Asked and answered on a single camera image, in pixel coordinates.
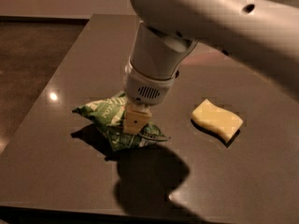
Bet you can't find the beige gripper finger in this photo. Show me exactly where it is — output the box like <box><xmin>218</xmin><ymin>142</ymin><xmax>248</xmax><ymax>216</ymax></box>
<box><xmin>123</xmin><ymin>101</ymin><xmax>151</xmax><ymax>135</ymax></box>

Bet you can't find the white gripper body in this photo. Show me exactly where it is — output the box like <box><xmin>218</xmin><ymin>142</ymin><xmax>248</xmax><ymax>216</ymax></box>
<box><xmin>124</xmin><ymin>57</ymin><xmax>179</xmax><ymax>106</ymax></box>

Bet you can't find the green jalapeno chip bag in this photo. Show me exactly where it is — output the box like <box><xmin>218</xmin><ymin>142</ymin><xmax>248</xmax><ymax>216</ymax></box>
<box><xmin>72</xmin><ymin>91</ymin><xmax>168</xmax><ymax>151</ymax></box>

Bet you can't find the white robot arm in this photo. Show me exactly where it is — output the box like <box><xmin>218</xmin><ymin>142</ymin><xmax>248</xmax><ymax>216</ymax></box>
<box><xmin>123</xmin><ymin>0</ymin><xmax>299</xmax><ymax>134</ymax></box>

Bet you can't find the yellow sponge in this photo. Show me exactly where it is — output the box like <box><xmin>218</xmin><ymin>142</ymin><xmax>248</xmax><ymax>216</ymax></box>
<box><xmin>192</xmin><ymin>99</ymin><xmax>243</xmax><ymax>144</ymax></box>

